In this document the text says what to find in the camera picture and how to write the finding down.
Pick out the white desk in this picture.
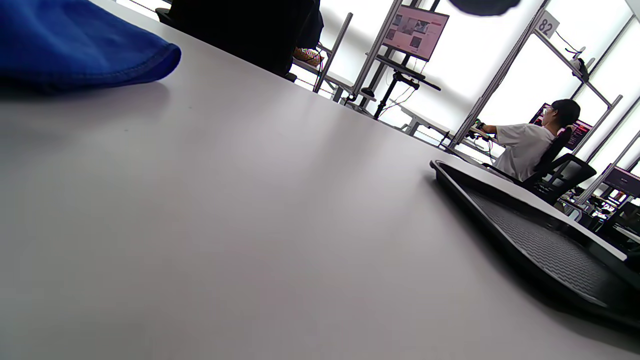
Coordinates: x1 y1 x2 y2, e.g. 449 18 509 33
397 104 452 147

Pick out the black monitor stand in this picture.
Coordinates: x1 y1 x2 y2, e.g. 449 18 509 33
372 54 442 120

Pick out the colourful woven item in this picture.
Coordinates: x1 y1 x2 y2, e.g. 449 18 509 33
293 47 324 69

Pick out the person's torso in black clothing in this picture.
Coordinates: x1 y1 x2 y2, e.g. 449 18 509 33
155 0 325 79

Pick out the monitor with pink screen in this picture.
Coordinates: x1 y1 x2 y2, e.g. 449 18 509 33
382 5 450 63

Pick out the black plastic tray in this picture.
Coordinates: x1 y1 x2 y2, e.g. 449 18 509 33
430 159 640 329

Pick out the black round object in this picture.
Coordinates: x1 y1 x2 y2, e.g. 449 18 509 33
448 0 522 17

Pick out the black office chair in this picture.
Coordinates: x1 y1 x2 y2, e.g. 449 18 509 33
482 127 597 205

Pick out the dark monitor with red text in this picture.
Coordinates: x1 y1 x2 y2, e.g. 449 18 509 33
529 103 594 151

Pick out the white number sign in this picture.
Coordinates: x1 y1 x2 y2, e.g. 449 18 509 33
534 10 561 40

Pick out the blue cloth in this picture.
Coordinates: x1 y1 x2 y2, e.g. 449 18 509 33
0 0 182 94

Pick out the small dark monitor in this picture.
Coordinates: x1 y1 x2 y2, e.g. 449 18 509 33
602 164 640 199

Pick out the aluminium frame post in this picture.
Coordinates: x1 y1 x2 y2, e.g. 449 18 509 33
312 12 354 94
349 0 404 102

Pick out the tall aluminium frame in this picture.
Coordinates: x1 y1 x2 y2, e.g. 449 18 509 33
446 0 624 152

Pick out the black camera on frame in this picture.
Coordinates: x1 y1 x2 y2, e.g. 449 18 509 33
569 47 592 84

